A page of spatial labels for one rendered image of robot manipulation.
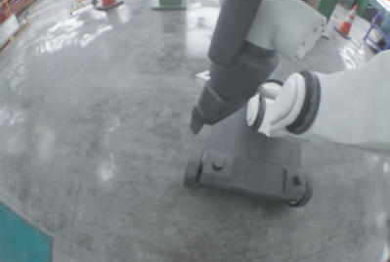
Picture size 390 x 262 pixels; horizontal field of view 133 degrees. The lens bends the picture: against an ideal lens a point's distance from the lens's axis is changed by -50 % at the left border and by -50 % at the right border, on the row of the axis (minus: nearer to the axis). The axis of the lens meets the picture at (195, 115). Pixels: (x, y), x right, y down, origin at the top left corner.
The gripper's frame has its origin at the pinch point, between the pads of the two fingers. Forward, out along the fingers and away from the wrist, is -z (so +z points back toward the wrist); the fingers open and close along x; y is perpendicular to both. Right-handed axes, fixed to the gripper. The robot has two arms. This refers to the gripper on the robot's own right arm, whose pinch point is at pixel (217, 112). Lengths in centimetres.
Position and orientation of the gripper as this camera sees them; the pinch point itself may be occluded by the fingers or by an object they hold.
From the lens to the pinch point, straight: 35.3
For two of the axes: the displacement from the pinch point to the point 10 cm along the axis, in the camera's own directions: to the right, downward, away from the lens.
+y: 5.6, 7.6, -3.5
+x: -8.2, 4.1, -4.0
